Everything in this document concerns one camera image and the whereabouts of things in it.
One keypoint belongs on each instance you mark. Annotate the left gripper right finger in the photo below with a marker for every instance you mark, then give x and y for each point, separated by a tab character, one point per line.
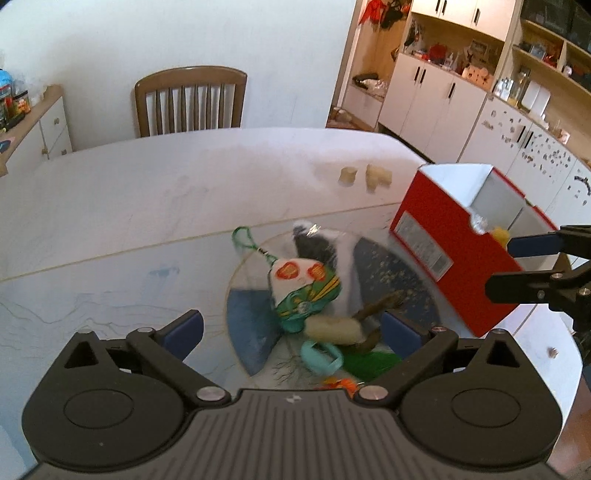
425	353

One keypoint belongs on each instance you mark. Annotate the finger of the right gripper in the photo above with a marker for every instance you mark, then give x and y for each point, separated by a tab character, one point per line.
553	287
571	240

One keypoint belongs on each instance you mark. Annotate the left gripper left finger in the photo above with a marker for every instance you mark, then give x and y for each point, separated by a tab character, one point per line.
161	355

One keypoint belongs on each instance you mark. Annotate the green tassel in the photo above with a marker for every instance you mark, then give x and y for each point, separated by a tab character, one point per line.
367	367

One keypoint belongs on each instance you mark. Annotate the yellow rectangular box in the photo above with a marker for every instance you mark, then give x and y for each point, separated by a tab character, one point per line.
501	236

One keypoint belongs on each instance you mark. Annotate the teal carabiner clip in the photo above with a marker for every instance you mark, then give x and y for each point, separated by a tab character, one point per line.
323	359

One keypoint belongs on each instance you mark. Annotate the red cardboard shoe box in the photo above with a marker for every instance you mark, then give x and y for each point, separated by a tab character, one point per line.
449	221

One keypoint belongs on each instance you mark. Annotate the green white plush sachet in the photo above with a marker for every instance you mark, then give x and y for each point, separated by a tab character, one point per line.
301	288

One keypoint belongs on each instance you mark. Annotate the dark snack packet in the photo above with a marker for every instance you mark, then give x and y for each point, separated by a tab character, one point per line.
332	247

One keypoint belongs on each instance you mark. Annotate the round blue glass placemat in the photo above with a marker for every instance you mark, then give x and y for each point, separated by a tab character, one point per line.
252	351

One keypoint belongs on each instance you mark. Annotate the small wooden block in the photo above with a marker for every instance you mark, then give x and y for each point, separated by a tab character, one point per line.
347	176

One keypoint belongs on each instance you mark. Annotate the white sideboard with drawers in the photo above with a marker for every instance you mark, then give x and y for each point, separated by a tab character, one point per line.
42	135

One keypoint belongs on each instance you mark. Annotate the wooden chair at far side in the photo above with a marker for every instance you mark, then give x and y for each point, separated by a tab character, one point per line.
186	99

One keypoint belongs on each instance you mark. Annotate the blue helmet toy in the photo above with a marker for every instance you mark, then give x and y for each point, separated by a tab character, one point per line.
6	82

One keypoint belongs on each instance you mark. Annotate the large white wall cabinet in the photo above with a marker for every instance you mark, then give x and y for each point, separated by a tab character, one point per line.
505	83

